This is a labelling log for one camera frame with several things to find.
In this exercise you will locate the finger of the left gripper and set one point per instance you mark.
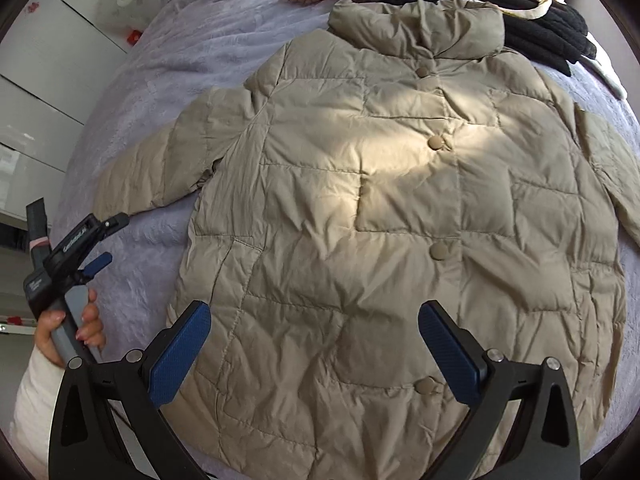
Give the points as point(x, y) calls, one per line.
point(114, 224)
point(97, 265)

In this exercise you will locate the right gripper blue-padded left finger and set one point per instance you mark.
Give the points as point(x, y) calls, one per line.
point(85, 442)

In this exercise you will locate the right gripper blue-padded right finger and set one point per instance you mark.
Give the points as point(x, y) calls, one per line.
point(543, 440)

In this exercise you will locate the beige quilted down jacket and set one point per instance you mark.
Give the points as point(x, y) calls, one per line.
point(400, 239)

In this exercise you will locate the white left sleeve forearm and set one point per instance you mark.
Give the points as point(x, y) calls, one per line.
point(35, 402)

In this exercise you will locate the person's left hand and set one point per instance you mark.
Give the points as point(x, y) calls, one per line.
point(89, 333)

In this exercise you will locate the white glossy drawer cabinet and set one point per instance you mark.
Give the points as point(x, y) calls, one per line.
point(54, 67)

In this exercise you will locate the lavender embossed bed blanket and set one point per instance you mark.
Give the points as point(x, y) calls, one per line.
point(165, 85)

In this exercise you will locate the white floor fan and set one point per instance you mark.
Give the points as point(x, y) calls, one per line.
point(122, 17)

